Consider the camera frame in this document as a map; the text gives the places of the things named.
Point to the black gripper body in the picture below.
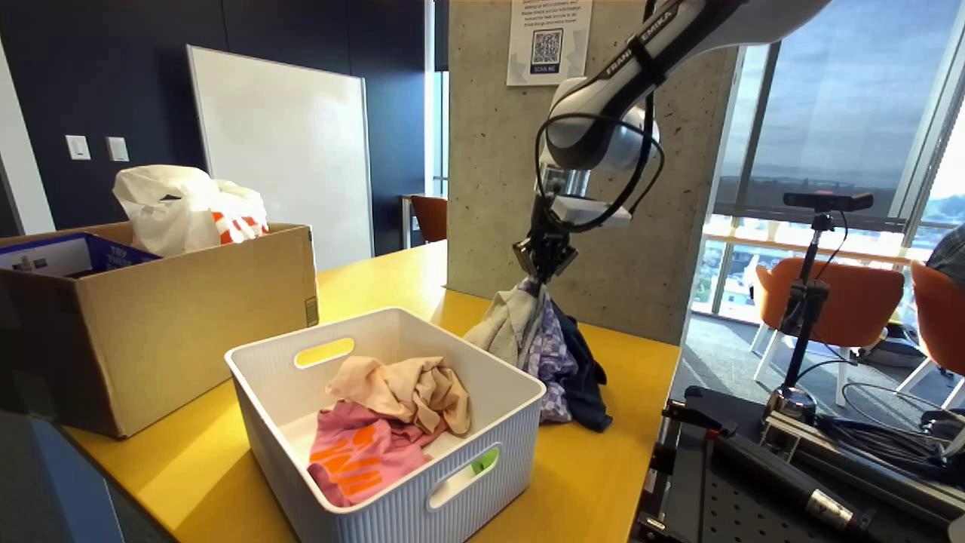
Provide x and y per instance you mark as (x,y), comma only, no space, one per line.
(548,245)

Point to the cream white towel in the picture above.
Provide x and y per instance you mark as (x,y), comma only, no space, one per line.
(507,327)

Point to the dark blue shirt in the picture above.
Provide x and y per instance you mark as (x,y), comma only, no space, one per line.
(585,382)

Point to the white ribbed plastic basket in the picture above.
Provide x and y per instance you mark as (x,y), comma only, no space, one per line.
(402,501)

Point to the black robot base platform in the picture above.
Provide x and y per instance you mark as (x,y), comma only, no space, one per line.
(764,483)

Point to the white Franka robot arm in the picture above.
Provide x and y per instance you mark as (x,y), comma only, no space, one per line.
(604,105)

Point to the grey concrete pillar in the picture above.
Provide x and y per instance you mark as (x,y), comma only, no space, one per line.
(484,201)

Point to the orange chair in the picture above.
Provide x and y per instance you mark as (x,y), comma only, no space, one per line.
(430,216)
(939,312)
(854,301)

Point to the peach beige cloth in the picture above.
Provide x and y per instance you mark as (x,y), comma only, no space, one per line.
(411,388)

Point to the green cloth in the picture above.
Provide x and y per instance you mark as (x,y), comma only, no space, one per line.
(486,460)

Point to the paper sign with QR code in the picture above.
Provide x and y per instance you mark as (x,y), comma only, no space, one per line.
(548,39)

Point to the pink orange striped cloth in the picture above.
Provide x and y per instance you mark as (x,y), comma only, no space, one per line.
(363,456)

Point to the black tripod stand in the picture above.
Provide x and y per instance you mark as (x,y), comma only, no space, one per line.
(804,301)

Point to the white board panel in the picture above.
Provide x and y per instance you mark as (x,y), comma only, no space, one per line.
(280,153)

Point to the white plastic bag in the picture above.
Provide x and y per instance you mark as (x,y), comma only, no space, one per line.
(170,206)

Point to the brown cardboard box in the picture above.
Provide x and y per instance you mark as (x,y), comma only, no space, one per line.
(151,333)

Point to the blue printed carton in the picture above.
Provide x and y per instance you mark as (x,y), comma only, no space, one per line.
(61,258)

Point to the dark blue furniture piece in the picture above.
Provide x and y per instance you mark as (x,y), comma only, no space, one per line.
(39,483)

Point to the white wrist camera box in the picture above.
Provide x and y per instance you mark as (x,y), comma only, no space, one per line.
(592,211)

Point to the black camera on tripod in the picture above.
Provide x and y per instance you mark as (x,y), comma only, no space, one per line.
(831,201)

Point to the white wall switch plate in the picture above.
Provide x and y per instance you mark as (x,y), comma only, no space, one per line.
(120,149)
(75,145)

